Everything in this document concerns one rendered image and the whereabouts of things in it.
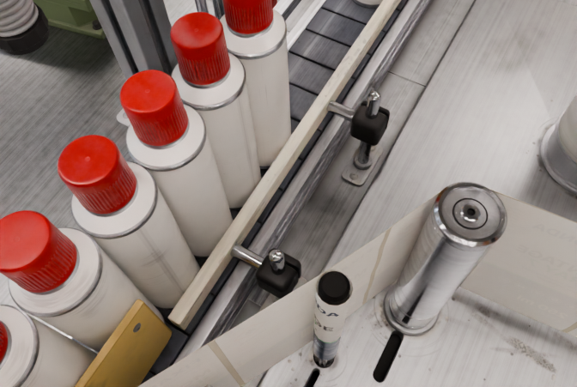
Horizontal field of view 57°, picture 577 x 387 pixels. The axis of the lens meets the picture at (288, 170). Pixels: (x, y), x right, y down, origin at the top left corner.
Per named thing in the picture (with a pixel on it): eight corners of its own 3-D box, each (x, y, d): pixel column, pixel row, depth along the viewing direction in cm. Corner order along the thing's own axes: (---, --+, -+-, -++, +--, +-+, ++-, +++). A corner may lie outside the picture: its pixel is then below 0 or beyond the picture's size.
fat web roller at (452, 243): (425, 347, 42) (499, 269, 26) (373, 318, 44) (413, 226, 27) (446, 298, 44) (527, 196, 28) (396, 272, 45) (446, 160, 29)
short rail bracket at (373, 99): (368, 179, 56) (383, 112, 45) (343, 167, 56) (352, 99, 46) (381, 156, 57) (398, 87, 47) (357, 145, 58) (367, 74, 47)
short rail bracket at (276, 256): (288, 322, 49) (283, 281, 38) (231, 288, 50) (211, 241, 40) (305, 292, 50) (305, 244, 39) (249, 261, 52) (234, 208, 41)
